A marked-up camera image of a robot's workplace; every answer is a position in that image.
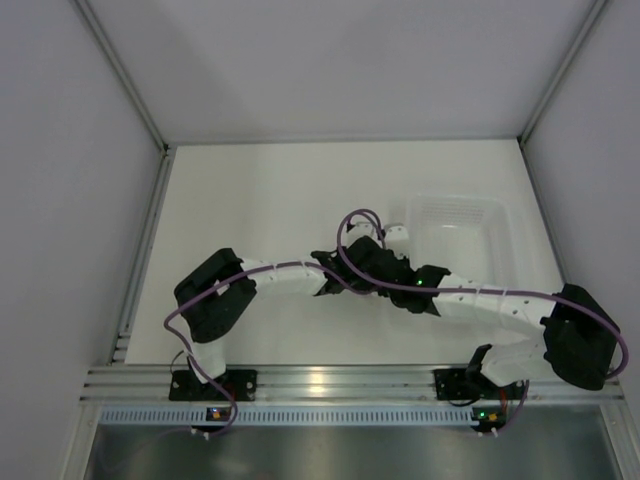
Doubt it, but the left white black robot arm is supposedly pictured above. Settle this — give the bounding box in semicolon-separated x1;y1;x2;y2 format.
173;248;382;400

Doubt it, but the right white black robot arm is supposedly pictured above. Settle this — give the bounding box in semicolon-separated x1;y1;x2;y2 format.
364;250;626;397

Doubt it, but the translucent white plastic bin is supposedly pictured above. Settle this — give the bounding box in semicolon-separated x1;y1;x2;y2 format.
384;193;518;287

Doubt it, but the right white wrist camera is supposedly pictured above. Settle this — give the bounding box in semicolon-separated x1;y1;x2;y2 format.
384;223;410;260

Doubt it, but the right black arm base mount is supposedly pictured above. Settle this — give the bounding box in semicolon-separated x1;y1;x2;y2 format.
433;368;476;402

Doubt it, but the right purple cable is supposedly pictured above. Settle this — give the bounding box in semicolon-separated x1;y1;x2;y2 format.
337;208;630;381

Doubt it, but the purple cable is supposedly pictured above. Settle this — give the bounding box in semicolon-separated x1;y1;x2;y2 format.
163;212;386;441
337;208;630;381

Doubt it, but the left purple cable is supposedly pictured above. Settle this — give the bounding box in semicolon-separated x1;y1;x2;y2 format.
163;212;386;441

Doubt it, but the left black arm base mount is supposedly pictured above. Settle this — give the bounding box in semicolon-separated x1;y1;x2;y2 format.
168;369;258;402

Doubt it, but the slotted grey cable duct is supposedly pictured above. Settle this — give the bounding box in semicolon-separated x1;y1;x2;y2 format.
100;405;502;427

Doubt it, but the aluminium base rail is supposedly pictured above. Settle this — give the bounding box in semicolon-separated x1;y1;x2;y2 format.
80;365;624;405

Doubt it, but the right aluminium frame post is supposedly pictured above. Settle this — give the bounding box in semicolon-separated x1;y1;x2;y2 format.
517;0;612;150

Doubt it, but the aluminium frame post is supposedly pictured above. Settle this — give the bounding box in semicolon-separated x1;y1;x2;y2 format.
70;1;173;365
517;0;612;150

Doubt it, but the left aluminium frame post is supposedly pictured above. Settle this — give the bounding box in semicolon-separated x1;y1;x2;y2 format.
70;1;173;365

